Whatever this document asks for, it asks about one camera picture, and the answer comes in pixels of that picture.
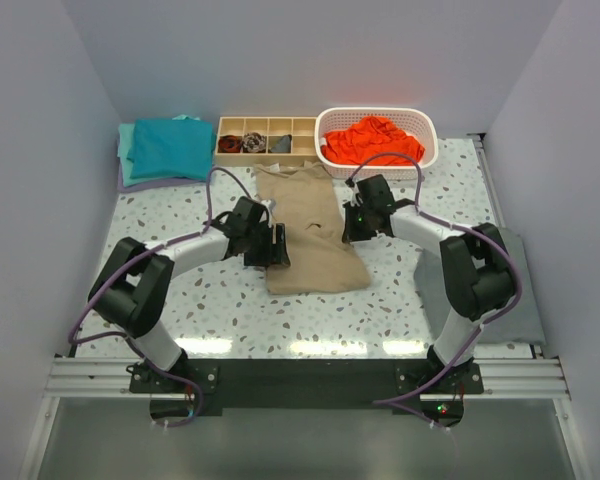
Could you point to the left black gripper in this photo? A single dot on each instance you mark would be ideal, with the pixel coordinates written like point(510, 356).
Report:
point(273, 253)

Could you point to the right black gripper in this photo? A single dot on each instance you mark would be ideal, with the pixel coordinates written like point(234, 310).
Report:
point(351, 234)

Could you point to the beige t shirt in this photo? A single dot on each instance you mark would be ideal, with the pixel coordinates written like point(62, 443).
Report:
point(305, 203)

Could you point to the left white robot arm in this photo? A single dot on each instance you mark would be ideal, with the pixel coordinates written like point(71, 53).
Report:
point(131, 289)

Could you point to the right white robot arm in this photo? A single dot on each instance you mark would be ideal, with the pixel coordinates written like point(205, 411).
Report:
point(480, 279)

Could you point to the orange t shirt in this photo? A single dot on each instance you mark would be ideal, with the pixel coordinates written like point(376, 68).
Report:
point(368, 137)

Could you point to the grey folded cloth piece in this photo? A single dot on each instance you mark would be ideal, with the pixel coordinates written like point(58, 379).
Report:
point(283, 145)

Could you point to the patterned rolled socks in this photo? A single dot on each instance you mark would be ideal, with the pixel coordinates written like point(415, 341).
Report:
point(254, 143)

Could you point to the wooden compartment organizer tray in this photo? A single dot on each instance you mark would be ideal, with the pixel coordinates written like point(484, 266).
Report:
point(300, 128)

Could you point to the red black rolled socks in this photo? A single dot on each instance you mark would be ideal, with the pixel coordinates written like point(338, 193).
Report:
point(230, 144)

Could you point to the white plastic laundry basket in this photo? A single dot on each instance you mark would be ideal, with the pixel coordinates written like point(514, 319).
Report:
point(413, 122)

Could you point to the folded teal t shirt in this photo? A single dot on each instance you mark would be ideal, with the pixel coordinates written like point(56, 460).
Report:
point(172, 150)

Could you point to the folded light turquoise shirt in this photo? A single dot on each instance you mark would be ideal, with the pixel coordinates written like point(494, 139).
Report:
point(125, 145)

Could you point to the folded grey t shirt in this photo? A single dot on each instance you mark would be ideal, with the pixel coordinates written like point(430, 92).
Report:
point(521, 325)

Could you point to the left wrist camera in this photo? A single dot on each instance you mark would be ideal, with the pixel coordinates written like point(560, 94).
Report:
point(269, 206)

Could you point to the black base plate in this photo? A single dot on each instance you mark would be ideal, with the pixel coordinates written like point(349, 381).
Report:
point(211, 386)

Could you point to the aluminium rail frame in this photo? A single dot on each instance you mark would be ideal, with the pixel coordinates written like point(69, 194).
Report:
point(92, 427)

